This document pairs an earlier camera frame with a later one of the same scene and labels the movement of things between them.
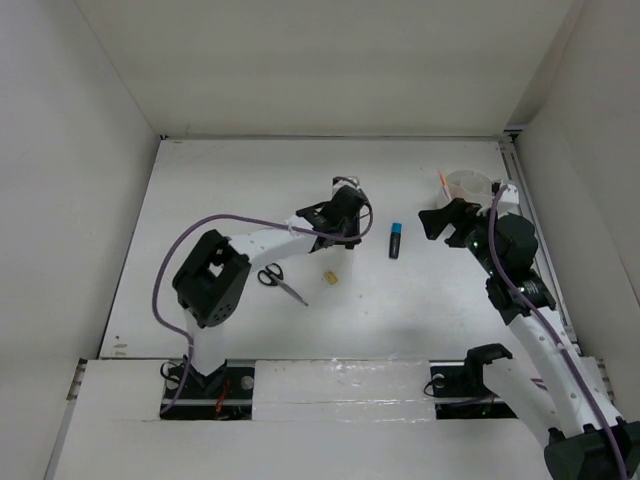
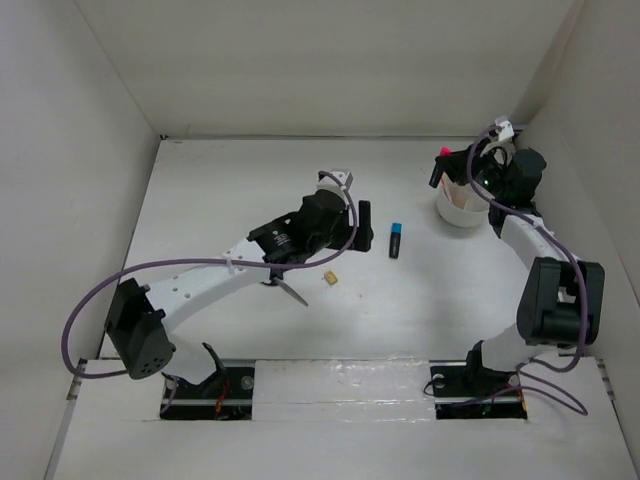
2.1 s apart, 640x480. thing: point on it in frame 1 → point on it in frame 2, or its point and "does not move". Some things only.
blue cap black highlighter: [395, 240] does not move
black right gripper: [456, 212] → [455, 167]
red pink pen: [444, 183] does not move
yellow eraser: [330, 277] does not move
